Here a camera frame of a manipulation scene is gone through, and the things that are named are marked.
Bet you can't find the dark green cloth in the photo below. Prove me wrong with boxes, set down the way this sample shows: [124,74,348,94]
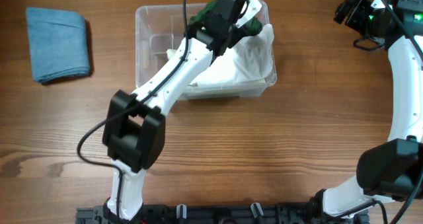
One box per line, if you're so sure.
[188,0,262,38]

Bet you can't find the white cloth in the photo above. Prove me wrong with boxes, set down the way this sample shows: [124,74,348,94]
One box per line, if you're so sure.
[191,24,274,87]

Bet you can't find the cream cloth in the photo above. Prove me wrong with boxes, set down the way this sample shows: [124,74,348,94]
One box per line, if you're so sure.
[186,49,273,91]

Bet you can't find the blue cloth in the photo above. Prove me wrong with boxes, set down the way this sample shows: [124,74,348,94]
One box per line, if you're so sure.
[26,7,91,84]

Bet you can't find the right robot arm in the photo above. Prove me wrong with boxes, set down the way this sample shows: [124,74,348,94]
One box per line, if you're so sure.
[304,0,422,223]

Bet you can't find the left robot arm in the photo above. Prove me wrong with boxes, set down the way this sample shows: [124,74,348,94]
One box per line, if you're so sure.
[102,0,255,223]

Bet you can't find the clear plastic storage bin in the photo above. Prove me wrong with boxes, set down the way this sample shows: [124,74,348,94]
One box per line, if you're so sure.
[135,3,277,100]

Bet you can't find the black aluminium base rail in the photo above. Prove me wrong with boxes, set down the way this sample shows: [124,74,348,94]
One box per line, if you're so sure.
[75,202,370,224]

